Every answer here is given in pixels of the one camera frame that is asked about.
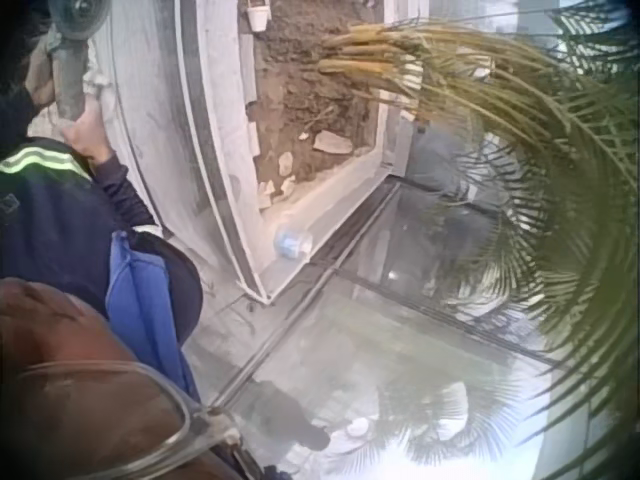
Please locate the flat pale stone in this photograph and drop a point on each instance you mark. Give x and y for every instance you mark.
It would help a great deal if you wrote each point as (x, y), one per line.
(332, 142)

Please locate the grey angle grinder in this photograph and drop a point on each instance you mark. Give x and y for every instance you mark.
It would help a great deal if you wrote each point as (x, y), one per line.
(70, 75)

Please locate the person's left hand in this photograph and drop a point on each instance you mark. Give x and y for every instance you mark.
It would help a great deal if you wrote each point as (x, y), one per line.
(40, 75)

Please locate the person's right hand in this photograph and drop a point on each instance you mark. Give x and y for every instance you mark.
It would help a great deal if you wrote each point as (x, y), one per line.
(95, 137)

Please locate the white stone planter with soil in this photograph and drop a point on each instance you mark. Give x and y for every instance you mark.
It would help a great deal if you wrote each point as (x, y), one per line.
(310, 90)

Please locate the clear plastic bottle blue label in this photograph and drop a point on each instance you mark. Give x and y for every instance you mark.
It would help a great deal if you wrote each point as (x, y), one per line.
(292, 241)

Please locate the white plastic cup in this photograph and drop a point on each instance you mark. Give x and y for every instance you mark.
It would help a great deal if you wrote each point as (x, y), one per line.
(258, 17)

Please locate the small pale stone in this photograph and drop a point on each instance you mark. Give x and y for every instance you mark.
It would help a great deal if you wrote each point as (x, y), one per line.
(285, 163)

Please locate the palm plant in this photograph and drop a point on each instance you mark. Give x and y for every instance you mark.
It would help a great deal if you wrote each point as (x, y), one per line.
(525, 115)

